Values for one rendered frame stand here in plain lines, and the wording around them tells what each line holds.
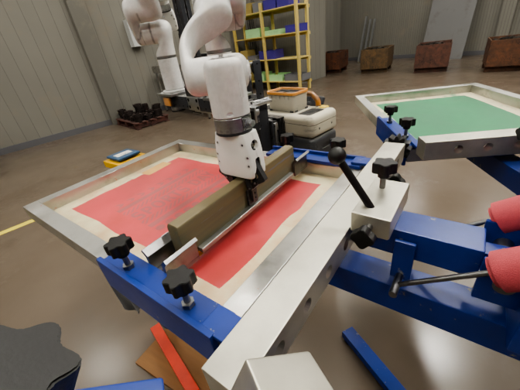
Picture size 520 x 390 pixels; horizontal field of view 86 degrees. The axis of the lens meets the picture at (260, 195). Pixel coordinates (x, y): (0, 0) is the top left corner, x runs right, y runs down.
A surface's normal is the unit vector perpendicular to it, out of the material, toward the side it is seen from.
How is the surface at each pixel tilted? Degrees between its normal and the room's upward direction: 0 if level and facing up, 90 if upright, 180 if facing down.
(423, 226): 0
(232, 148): 91
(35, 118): 90
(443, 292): 0
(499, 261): 45
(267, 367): 32
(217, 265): 0
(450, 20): 75
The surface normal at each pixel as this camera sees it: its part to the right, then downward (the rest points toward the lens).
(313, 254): -0.13, -0.86
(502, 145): -0.10, 0.51
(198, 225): 0.80, 0.20
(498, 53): -0.51, 0.48
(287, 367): 0.37, -0.89
